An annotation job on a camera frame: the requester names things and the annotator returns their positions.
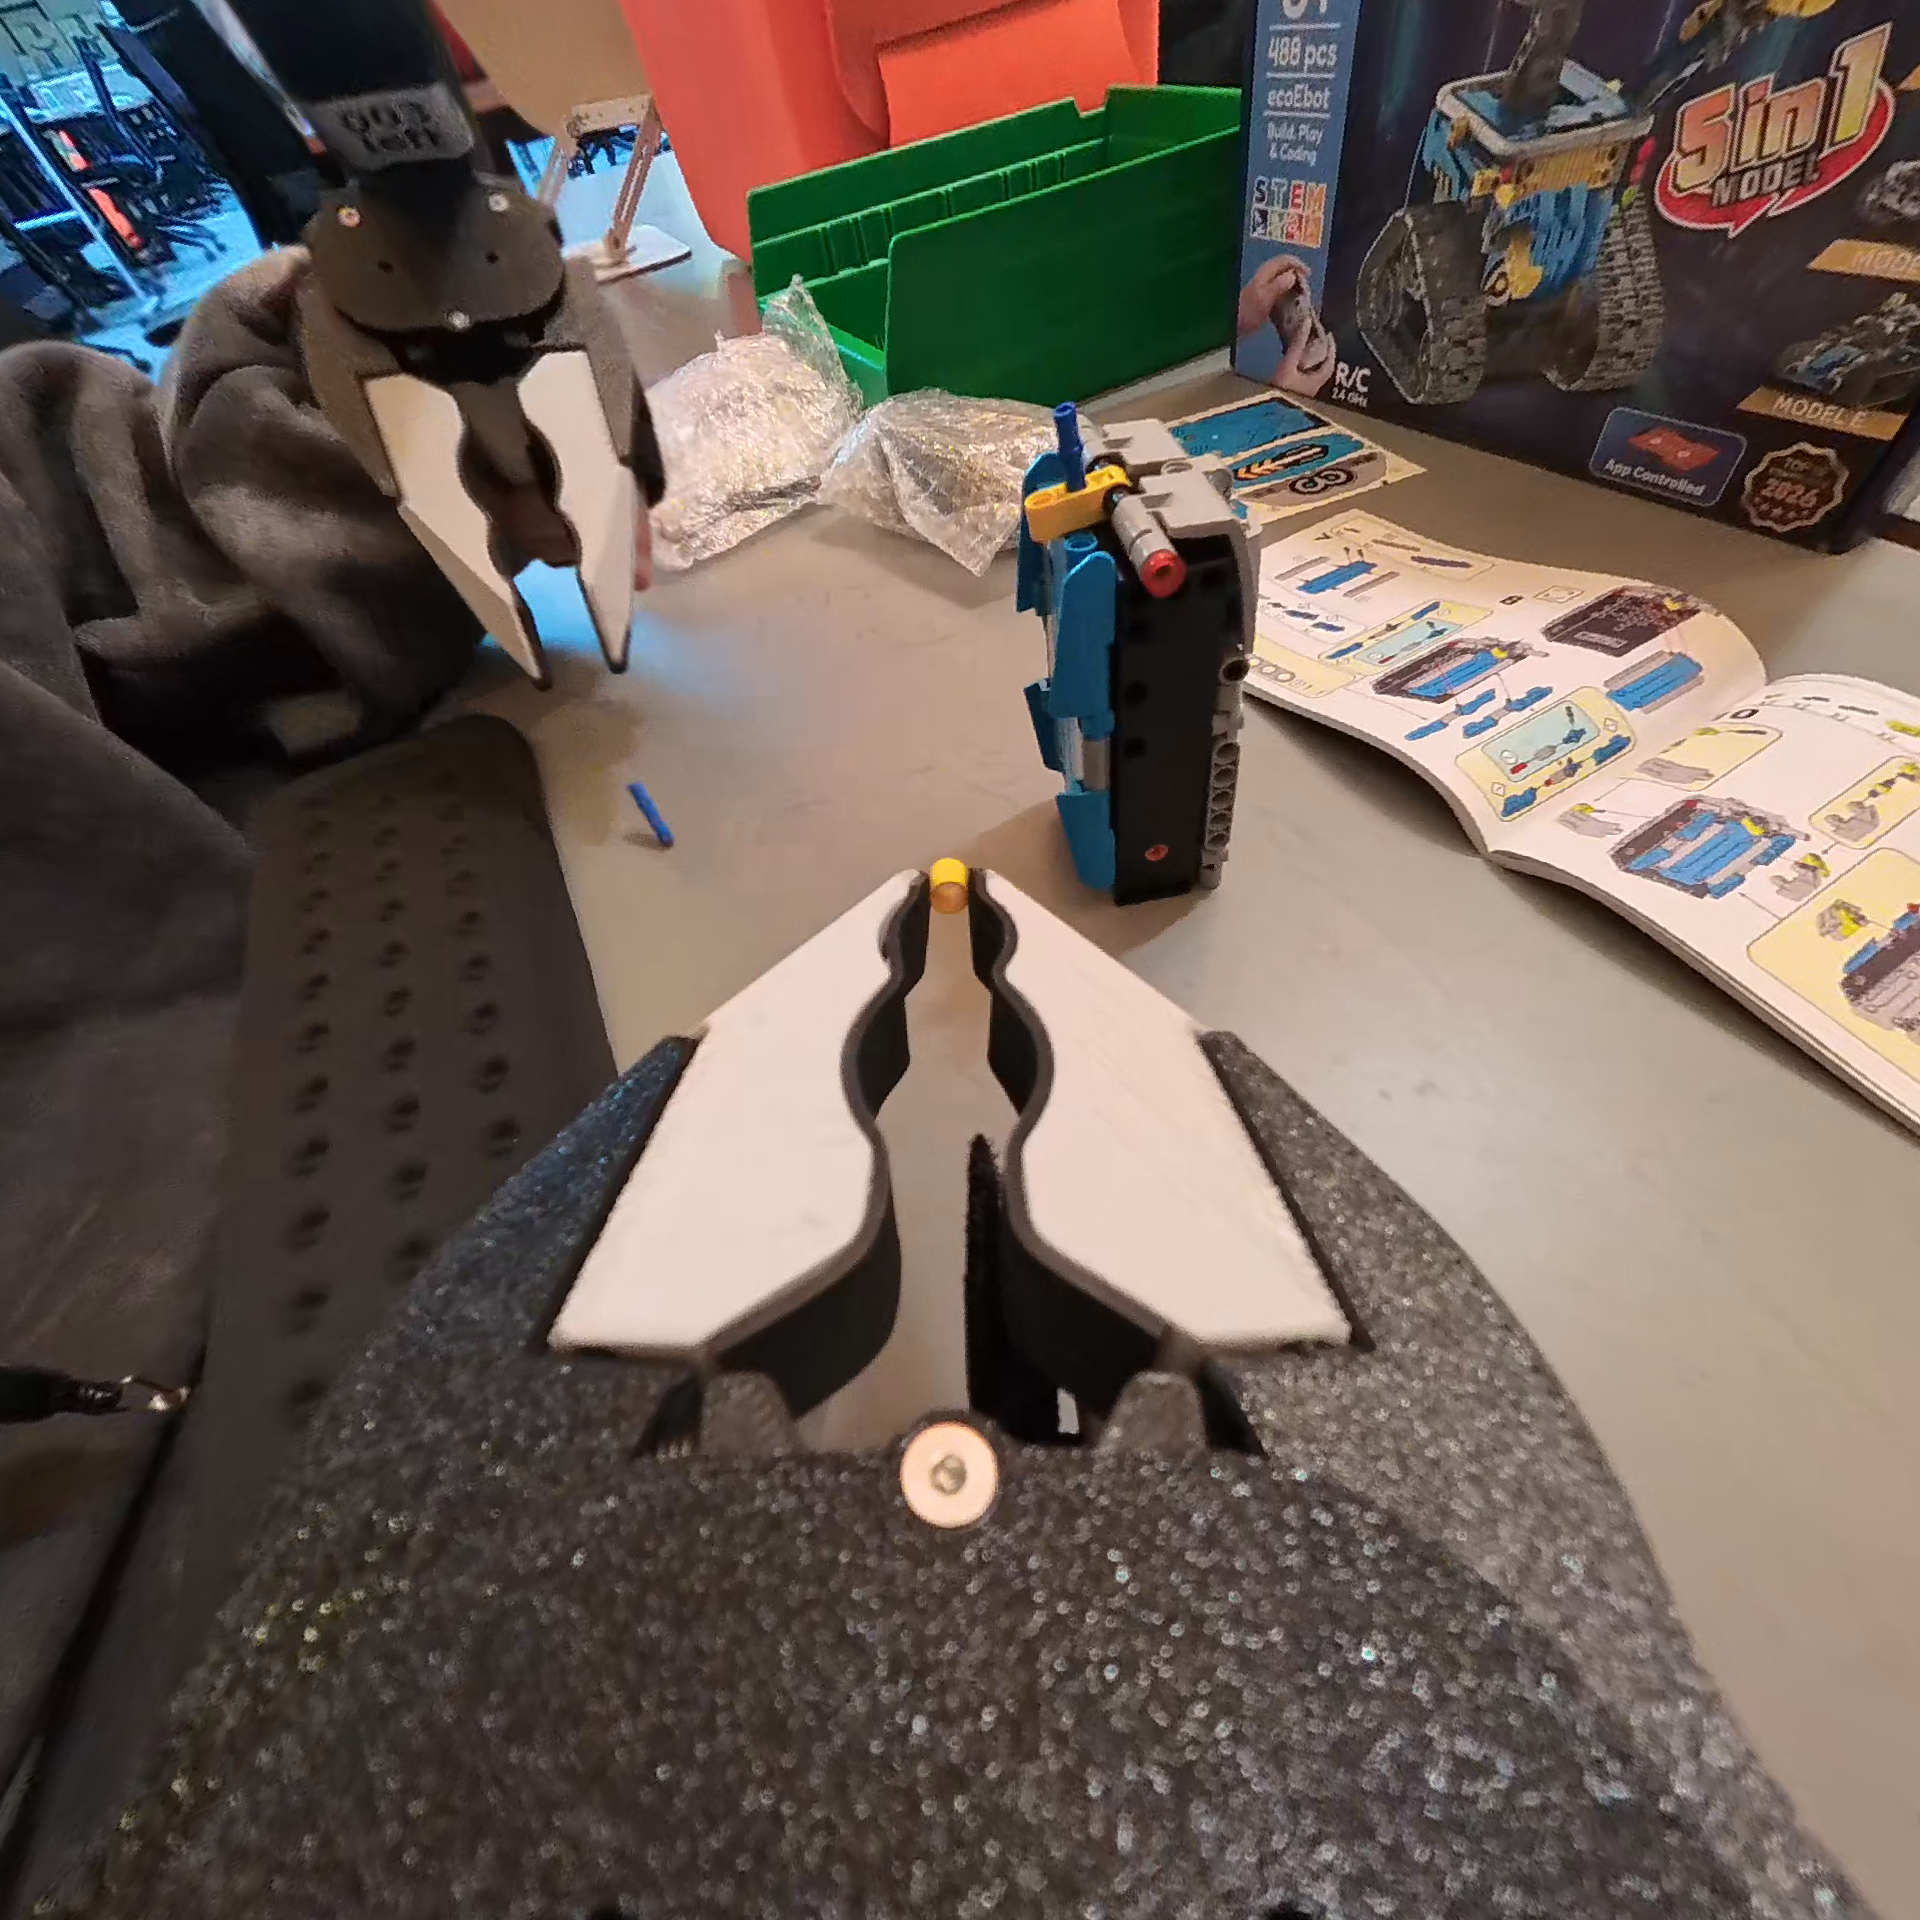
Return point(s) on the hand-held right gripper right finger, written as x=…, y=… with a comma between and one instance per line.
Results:
x=1155, y=1201

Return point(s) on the grey desk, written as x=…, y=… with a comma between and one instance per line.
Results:
x=1501, y=1201

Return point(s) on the open instruction booklet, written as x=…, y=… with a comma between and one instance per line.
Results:
x=1651, y=705

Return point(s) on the blue sticker sheet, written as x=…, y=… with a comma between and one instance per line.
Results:
x=1244, y=435

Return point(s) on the small wooden frame stand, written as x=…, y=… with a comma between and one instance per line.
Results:
x=639, y=255

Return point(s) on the green plastic bin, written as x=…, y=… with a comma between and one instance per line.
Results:
x=1051, y=271

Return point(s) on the dark blue toy box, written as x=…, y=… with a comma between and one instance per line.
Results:
x=1575, y=301

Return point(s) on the small blue brick pin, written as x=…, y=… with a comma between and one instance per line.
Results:
x=650, y=814

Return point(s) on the blue black brick model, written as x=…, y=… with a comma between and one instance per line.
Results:
x=1185, y=721

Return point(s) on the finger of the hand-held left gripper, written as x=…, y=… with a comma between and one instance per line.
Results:
x=593, y=482
x=442, y=482

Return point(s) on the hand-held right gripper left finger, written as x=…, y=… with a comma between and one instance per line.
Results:
x=750, y=1185

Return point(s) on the small yellow brick bush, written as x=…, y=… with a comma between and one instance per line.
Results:
x=947, y=883

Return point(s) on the black perforated wrist rest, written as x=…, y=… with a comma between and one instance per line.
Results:
x=405, y=975

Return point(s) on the person's grey sweater torso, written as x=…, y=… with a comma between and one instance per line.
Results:
x=91, y=1051

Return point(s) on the orange plastic container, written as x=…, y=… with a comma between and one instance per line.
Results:
x=781, y=90

